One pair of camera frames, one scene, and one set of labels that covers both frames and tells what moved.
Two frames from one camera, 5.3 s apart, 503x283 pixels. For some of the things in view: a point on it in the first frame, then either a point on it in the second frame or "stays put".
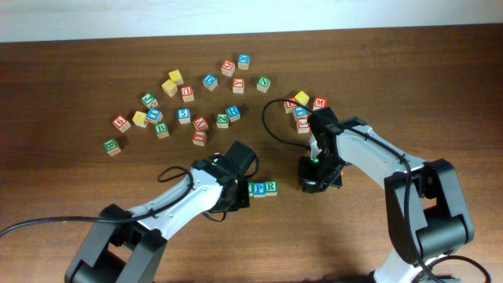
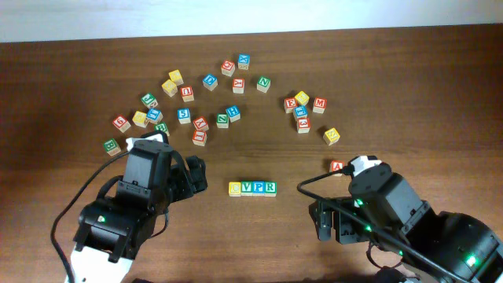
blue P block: [259, 189] stays put
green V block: [251, 189] stays put
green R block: [271, 188] stays put
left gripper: [239, 195] to [192, 178]
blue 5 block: [184, 115] stays put
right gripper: [319, 181] to [330, 218]
